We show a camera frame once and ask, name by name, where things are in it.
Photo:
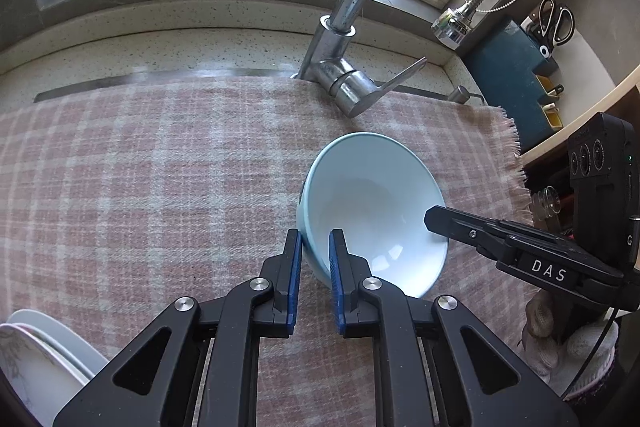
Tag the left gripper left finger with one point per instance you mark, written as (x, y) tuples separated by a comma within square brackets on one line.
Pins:
[(293, 246)]

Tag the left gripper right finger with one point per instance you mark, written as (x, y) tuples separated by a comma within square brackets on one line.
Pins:
[(339, 271)]

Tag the light blue bowl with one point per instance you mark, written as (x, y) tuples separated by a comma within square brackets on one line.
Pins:
[(377, 192)]

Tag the floral deep white plate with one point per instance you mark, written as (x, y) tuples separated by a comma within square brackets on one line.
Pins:
[(61, 338)]

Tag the chrome kitchen faucet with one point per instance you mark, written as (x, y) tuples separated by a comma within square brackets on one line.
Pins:
[(325, 62)]

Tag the right gloved hand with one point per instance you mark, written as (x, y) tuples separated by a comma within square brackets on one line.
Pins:
[(573, 366)]

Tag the pink checked cloth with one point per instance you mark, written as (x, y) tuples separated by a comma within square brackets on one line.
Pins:
[(118, 201)]

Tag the dark teal utensil holder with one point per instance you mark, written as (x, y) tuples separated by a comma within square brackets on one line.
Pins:
[(512, 73)]

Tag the white plate gold pattern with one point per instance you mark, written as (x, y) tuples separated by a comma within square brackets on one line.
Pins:
[(43, 380)]

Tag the black handled scissors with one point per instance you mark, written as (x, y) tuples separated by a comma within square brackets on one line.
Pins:
[(556, 23)]

